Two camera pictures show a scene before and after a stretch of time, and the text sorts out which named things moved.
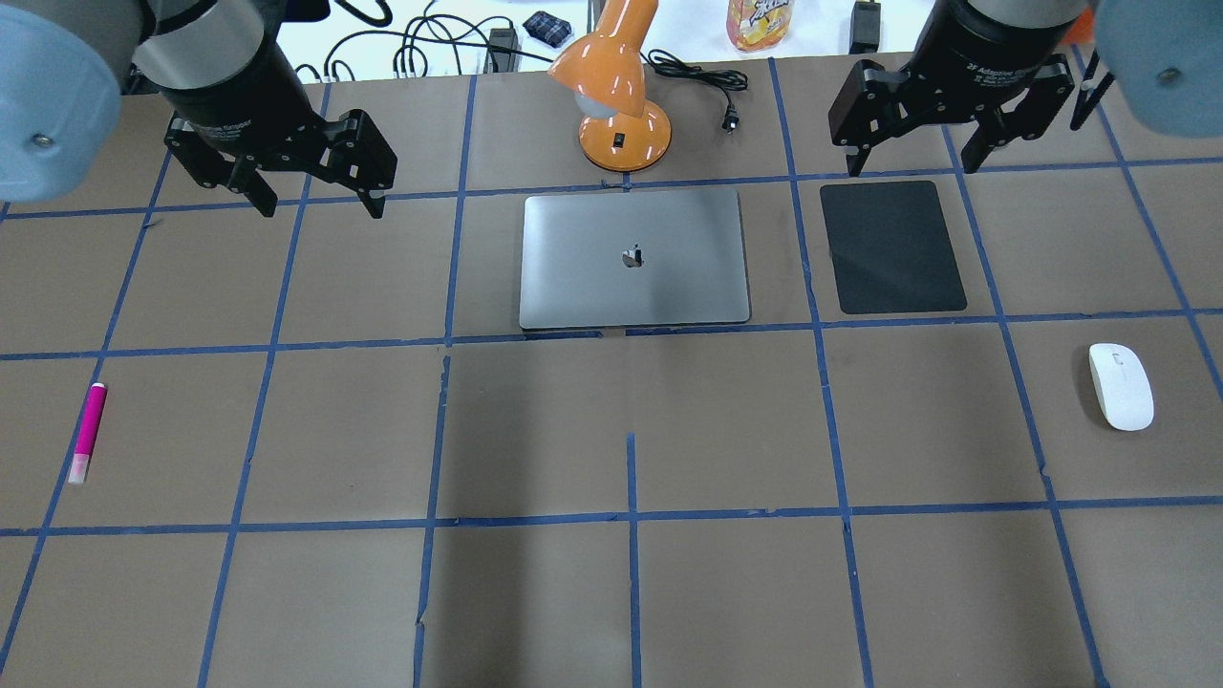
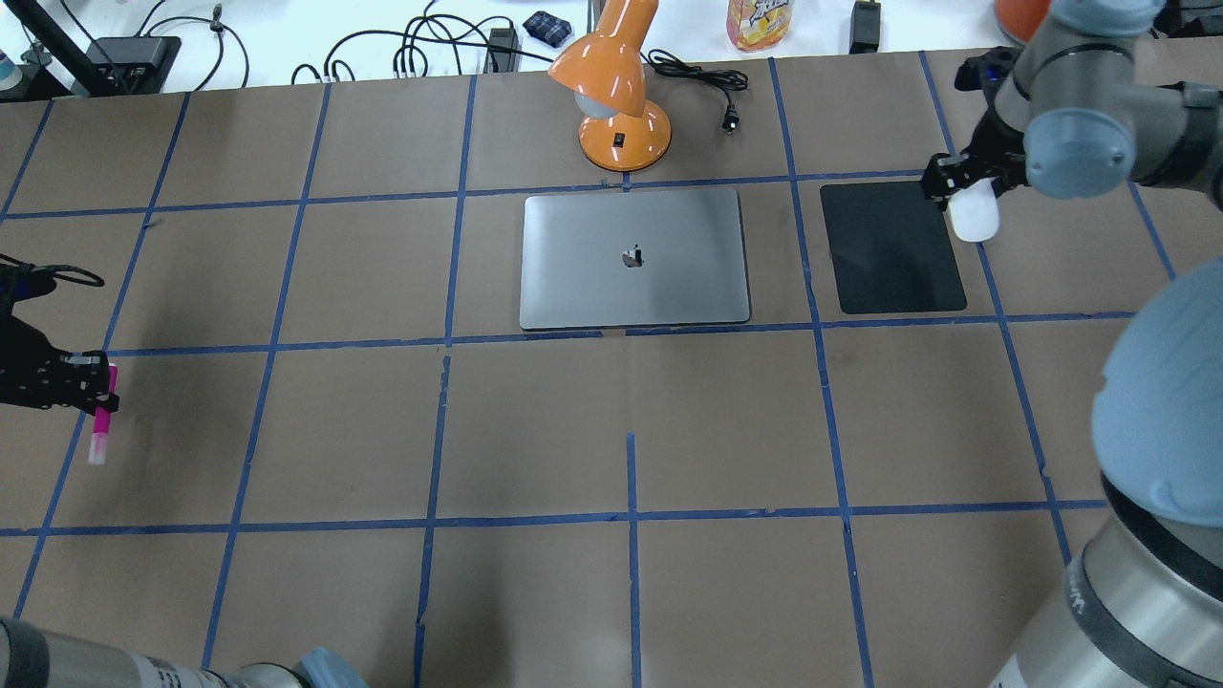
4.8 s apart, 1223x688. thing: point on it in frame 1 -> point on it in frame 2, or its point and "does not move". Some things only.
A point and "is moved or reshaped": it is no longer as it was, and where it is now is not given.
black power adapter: x=503 y=62 does not move
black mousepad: x=890 y=247 does not move
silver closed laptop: x=632 y=260 does not move
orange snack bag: x=755 y=25 does not move
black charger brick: x=865 y=27 does not move
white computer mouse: x=1123 y=386 is moved or reshaped
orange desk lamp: x=604 y=73 does not move
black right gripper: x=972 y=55 -> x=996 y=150
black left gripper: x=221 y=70 -> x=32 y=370
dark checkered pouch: x=547 y=28 does not move
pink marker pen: x=88 y=433 is moved or reshaped
